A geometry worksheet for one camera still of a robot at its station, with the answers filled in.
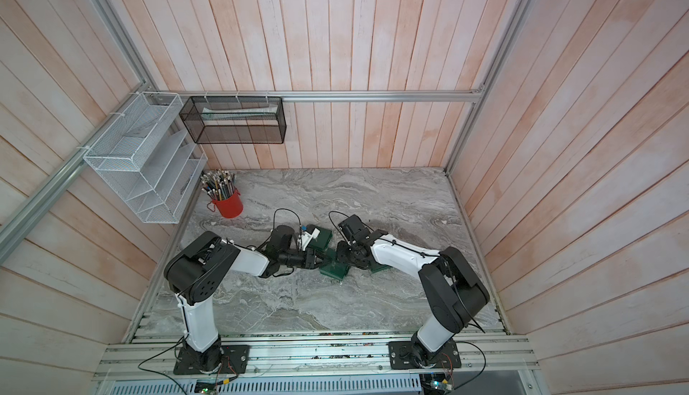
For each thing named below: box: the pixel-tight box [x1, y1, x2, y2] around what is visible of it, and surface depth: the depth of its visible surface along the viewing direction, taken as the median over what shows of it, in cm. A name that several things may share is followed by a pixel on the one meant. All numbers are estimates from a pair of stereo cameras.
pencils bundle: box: [200, 167, 236, 202], surface depth 96 cm
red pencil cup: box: [207, 188, 244, 220], surface depth 106 cm
